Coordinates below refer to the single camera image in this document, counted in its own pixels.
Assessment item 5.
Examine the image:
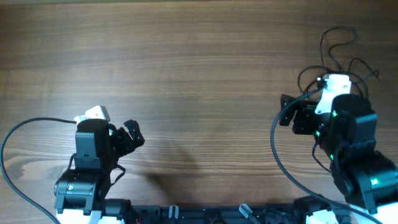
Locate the thick black usb cable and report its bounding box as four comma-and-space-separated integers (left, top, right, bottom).
297, 65, 371, 99

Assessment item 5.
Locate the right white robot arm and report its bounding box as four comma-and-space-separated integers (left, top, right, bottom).
276, 94, 397, 223

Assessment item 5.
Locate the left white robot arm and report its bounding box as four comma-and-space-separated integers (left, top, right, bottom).
54, 119, 145, 223

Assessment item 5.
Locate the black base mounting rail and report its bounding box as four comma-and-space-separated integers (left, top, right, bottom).
102, 198, 343, 224

